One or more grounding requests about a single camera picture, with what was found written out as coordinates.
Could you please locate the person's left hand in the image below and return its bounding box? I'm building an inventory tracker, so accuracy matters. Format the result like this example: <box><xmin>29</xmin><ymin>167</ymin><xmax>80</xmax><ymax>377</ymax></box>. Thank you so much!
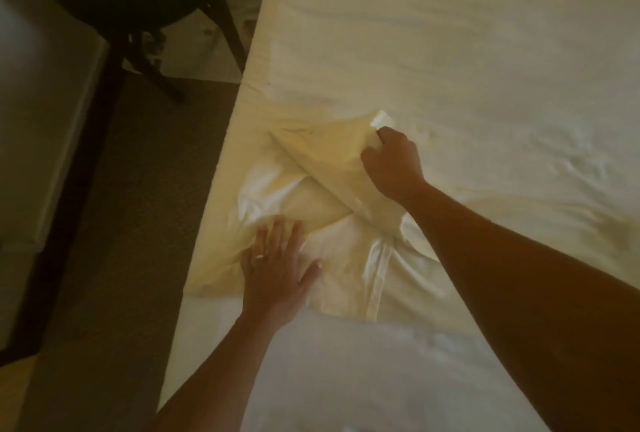
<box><xmin>240</xmin><ymin>217</ymin><xmax>323</xmax><ymax>329</ymax></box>

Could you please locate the person's right hand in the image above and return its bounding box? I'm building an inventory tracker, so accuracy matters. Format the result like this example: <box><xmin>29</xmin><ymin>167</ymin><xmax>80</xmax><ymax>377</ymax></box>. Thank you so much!
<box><xmin>360</xmin><ymin>127</ymin><xmax>432</xmax><ymax>207</ymax></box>

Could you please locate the white t-shirt blue player print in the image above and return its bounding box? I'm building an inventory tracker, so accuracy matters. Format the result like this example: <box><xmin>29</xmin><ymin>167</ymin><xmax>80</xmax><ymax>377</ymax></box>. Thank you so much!
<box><xmin>185</xmin><ymin>111</ymin><xmax>640</xmax><ymax>338</ymax></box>

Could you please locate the person's left forearm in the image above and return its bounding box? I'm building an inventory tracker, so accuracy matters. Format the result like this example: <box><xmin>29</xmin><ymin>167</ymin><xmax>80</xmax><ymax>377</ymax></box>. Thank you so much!
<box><xmin>145</xmin><ymin>311</ymin><xmax>291</xmax><ymax>432</ymax></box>

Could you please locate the person's right forearm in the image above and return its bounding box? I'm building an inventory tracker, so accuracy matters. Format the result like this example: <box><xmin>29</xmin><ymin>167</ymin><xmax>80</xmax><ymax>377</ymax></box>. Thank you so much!
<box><xmin>400</xmin><ymin>181</ymin><xmax>640</xmax><ymax>432</ymax></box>

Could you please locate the white bed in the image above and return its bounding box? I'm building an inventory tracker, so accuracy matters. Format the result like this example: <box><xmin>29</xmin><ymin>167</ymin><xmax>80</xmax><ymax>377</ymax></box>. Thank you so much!
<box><xmin>160</xmin><ymin>0</ymin><xmax>640</xmax><ymax>432</ymax></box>

